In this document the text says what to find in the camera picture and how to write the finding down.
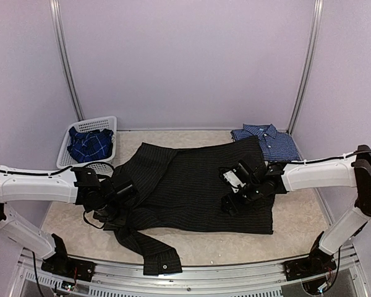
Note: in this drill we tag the dark blue plaid shirt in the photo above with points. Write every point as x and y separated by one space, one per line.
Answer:
90 146

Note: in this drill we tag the blue checked shirt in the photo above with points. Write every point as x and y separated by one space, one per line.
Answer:
275 145

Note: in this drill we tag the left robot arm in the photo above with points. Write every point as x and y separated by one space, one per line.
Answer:
105 196

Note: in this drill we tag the aluminium frame post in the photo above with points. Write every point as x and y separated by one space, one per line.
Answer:
307 66
55 9

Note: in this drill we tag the black pinstripe long sleeve shirt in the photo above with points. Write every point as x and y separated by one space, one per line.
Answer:
181 188

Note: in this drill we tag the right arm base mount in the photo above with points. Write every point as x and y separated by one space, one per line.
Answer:
315 263

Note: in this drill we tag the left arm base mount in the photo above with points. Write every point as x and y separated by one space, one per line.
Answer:
61 264

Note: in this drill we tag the right aluminium frame post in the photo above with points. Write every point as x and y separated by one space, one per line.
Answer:
307 66

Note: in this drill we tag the front aluminium rail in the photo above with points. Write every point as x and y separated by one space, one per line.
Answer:
265 278

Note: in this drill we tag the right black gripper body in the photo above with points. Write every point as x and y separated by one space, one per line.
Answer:
252 195

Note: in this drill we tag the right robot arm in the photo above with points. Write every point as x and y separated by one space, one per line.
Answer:
253 182

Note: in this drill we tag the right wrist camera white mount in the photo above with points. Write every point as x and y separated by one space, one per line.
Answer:
229 177

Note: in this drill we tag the left aluminium frame post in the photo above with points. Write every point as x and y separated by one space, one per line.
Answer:
55 9

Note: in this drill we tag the white plastic laundry basket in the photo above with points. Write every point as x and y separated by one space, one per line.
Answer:
102 166

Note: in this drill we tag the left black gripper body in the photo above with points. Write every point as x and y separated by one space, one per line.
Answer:
109 214

